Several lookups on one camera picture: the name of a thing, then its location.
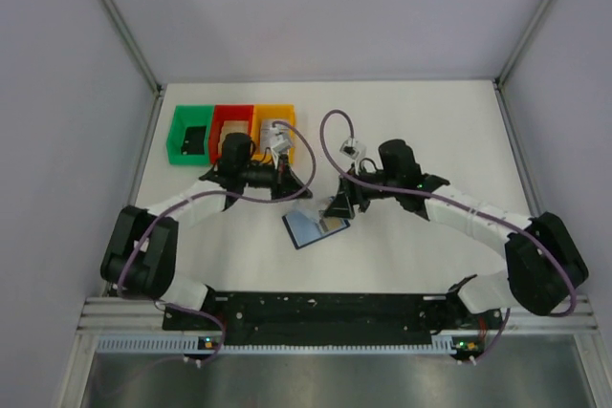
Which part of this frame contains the grey cable duct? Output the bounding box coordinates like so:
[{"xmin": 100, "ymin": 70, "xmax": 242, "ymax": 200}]
[{"xmin": 97, "ymin": 333, "xmax": 484, "ymax": 355}]

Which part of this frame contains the beige credit card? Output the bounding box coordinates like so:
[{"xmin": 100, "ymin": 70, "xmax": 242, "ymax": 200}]
[{"xmin": 317, "ymin": 217, "xmax": 350, "ymax": 236}]

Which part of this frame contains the aluminium frame post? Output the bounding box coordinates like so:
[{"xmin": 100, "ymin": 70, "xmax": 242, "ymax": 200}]
[
  {"xmin": 98, "ymin": 0, "xmax": 163, "ymax": 97},
  {"xmin": 494, "ymin": 0, "xmax": 557, "ymax": 88}
]

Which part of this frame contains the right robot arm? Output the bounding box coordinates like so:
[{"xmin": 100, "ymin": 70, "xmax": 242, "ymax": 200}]
[{"xmin": 324, "ymin": 140, "xmax": 589, "ymax": 316}]

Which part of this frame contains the red plastic bin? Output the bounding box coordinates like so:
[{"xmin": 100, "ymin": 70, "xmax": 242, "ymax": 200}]
[{"xmin": 208, "ymin": 104, "xmax": 254, "ymax": 164}]

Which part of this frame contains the beige cards stack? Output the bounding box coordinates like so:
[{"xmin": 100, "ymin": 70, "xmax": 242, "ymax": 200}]
[{"xmin": 218, "ymin": 120, "xmax": 250, "ymax": 152}]

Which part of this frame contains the silver cards stack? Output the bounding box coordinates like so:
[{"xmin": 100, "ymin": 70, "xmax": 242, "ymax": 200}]
[{"xmin": 259, "ymin": 118, "xmax": 290, "ymax": 149}]

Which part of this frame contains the yellow plastic bin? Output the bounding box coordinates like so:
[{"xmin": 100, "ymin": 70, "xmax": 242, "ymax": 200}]
[{"xmin": 250, "ymin": 104, "xmax": 295, "ymax": 161}]

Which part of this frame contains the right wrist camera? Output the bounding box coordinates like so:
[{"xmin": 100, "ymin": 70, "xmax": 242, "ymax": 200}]
[{"xmin": 339, "ymin": 137, "xmax": 366, "ymax": 161}]

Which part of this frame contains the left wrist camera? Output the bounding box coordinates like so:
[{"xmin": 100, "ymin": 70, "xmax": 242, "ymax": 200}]
[{"xmin": 268, "ymin": 128, "xmax": 294, "ymax": 156}]

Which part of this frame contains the green plastic bin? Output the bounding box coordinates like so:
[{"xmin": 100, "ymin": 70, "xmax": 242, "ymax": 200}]
[{"xmin": 166, "ymin": 105, "xmax": 214, "ymax": 166}]

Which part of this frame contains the aluminium front rail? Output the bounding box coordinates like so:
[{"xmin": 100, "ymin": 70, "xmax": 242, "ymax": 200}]
[{"xmin": 77, "ymin": 295, "xmax": 599, "ymax": 334}]

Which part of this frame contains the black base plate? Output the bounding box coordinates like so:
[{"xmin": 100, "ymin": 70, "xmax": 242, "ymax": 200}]
[{"xmin": 162, "ymin": 276, "xmax": 501, "ymax": 345}]

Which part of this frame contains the blue card holder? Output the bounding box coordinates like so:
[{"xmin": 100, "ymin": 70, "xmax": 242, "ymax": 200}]
[{"xmin": 281, "ymin": 204, "xmax": 341, "ymax": 250}]

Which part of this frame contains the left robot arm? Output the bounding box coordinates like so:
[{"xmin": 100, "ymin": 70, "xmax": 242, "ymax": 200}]
[{"xmin": 100, "ymin": 133, "xmax": 313, "ymax": 311}]

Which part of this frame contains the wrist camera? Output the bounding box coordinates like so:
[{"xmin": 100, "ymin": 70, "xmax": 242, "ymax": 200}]
[
  {"xmin": 268, "ymin": 128, "xmax": 294, "ymax": 156},
  {"xmin": 339, "ymin": 137, "xmax": 366, "ymax": 161}
]

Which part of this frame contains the right aluminium frame post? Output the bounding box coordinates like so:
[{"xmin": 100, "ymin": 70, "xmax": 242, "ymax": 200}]
[{"xmin": 494, "ymin": 0, "xmax": 557, "ymax": 88}]

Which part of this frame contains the left aluminium frame post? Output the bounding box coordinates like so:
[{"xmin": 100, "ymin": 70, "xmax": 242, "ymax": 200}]
[{"xmin": 98, "ymin": 0, "xmax": 163, "ymax": 97}]

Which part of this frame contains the black cards stack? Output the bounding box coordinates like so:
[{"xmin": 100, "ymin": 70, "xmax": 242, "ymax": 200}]
[{"xmin": 181, "ymin": 125, "xmax": 207, "ymax": 156}]

